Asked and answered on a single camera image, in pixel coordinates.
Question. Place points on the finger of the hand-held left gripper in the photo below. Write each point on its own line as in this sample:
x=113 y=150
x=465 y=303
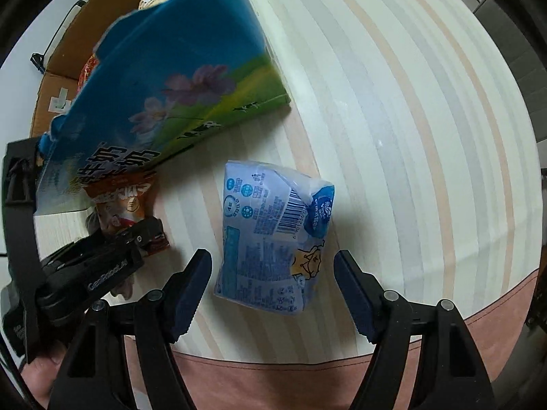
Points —
x=143 y=232

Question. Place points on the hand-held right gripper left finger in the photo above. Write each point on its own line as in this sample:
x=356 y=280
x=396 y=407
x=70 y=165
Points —
x=191 y=297

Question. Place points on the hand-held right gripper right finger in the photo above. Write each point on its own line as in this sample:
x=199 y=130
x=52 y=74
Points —
x=355 y=299

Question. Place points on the orange tissue packet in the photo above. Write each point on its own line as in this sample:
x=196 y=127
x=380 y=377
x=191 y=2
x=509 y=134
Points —
x=122 y=207

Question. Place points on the blue tissue packet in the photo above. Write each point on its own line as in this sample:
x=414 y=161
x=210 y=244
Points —
x=265 y=239

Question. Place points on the blue flower-print cardboard box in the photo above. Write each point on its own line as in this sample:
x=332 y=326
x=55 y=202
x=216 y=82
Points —
x=171 y=72

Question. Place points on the pink cloth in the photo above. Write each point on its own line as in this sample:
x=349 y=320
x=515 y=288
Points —
x=277 y=384

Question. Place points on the red tissue packet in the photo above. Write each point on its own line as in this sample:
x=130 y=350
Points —
x=87 y=72

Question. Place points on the white striped bed sheet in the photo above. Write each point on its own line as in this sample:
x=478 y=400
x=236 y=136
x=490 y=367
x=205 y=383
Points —
x=406 y=136

